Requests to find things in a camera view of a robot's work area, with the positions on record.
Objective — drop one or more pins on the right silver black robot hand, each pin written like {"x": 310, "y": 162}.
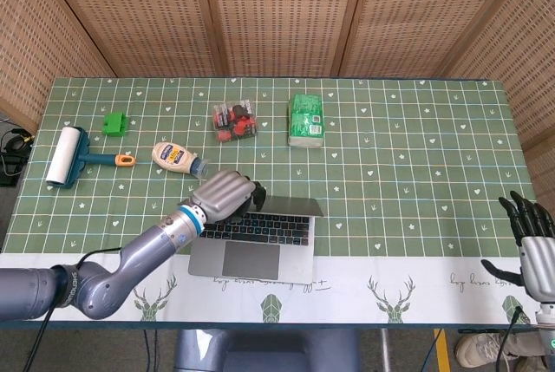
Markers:
{"x": 539, "y": 259}

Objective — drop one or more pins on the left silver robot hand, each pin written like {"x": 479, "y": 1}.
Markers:
{"x": 223, "y": 194}

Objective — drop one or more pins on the silver laptop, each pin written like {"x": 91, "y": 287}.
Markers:
{"x": 251, "y": 259}

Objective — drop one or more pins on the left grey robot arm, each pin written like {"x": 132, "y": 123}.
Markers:
{"x": 130, "y": 259}

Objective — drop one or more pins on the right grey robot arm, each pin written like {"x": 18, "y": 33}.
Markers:
{"x": 546, "y": 324}

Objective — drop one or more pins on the mayonnaise squeeze bottle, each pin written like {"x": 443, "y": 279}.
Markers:
{"x": 171, "y": 156}

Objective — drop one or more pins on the clear box of batteries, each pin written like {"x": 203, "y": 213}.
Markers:
{"x": 234, "y": 122}

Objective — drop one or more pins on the grey sneaker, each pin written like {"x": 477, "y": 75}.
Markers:
{"x": 485, "y": 350}

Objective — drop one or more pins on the green tissue pack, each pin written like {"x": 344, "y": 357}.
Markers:
{"x": 306, "y": 120}

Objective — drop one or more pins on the green plastic block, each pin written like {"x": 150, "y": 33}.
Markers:
{"x": 113, "y": 125}

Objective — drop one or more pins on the grey robot torso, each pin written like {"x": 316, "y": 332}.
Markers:
{"x": 269, "y": 350}

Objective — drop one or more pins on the green checked tablecloth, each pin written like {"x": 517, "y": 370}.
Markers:
{"x": 390, "y": 172}

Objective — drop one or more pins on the grey metal table leg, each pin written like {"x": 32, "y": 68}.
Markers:
{"x": 384, "y": 350}

